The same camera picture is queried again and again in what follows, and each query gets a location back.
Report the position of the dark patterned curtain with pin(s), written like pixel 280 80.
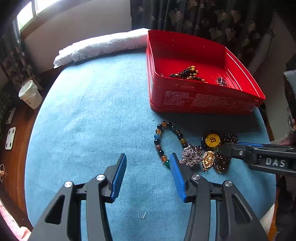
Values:
pixel 16 67
pixel 196 16

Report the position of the silver rhinestone pendant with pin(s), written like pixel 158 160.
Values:
pixel 190 156

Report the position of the blue tablecloth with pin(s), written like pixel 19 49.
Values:
pixel 92 115

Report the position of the clear plastic bag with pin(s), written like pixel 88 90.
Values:
pixel 286 139

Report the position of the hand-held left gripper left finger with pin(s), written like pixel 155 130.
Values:
pixel 118 178

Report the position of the white trash bin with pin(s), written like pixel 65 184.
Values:
pixel 30 95

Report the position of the pink cloth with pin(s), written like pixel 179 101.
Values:
pixel 13 227

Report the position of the plaid cloth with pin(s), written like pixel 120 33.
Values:
pixel 3 104

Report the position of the white lace towel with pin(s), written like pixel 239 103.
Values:
pixel 99 46

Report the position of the yellow round pendant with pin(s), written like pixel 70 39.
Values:
pixel 211 139

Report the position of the red tin box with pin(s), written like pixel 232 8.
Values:
pixel 196 97

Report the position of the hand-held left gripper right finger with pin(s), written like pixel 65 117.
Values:
pixel 178 180

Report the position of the window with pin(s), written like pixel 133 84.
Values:
pixel 39 9

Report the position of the white rolled tube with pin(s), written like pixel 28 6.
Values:
pixel 261 53

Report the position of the dark jacket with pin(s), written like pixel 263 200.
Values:
pixel 291 63

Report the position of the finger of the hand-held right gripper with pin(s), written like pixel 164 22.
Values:
pixel 272 147
pixel 240 154

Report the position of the white bathroom scale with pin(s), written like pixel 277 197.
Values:
pixel 10 138

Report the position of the gold ornate pendant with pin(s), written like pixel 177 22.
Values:
pixel 208 160

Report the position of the silver wristwatch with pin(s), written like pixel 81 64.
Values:
pixel 222 81

